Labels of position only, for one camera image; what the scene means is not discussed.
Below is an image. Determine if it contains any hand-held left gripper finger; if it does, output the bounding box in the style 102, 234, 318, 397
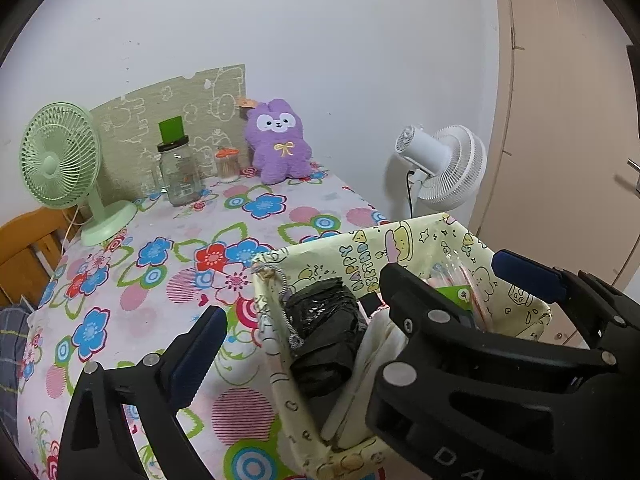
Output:
57, 305, 229, 480

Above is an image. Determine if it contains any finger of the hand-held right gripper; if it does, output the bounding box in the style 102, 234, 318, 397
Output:
365, 262, 620, 444
491, 250, 640, 347

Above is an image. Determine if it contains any clear plastic zip bag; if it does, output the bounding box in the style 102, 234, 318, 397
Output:
422, 260, 497, 332

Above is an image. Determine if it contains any white plastic packet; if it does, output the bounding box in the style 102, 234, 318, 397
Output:
320, 305, 416, 449

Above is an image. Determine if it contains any metal bead chain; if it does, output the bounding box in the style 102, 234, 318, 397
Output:
254, 259, 306, 352

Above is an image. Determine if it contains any black plastic bag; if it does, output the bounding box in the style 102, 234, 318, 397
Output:
285, 276, 369, 414

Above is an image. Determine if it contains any yellow printed cardboard box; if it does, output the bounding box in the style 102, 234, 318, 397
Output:
250, 212, 554, 480

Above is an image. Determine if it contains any floral tablecloth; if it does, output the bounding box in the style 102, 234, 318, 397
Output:
15, 160, 397, 480

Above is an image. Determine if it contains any white standing fan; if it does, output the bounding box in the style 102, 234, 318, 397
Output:
394, 123, 488, 211

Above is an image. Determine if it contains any beige door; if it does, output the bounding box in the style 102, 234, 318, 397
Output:
470, 0, 640, 352

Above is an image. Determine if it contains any glass jar with green lid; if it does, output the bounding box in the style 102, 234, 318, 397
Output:
149, 116, 204, 208

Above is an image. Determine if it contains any toothpick jar with orange lid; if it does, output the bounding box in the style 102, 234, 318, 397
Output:
215, 146, 241, 183

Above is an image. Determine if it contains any blue plaid blanket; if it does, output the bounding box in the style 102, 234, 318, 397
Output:
0, 305, 32, 402

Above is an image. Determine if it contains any wooden chair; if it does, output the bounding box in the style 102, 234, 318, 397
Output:
0, 207, 84, 307

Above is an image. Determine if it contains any purple plush bunny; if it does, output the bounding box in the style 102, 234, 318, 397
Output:
237, 96, 314, 185

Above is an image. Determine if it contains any green desk fan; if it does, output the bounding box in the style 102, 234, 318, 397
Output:
20, 102, 139, 247

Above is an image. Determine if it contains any green patterned board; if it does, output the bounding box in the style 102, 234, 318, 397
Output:
91, 64, 247, 202

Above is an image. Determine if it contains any black fan cable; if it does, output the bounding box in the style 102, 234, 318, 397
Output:
406, 170, 419, 222

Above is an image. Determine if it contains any white fan cable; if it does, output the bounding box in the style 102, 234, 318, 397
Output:
61, 205, 84, 252

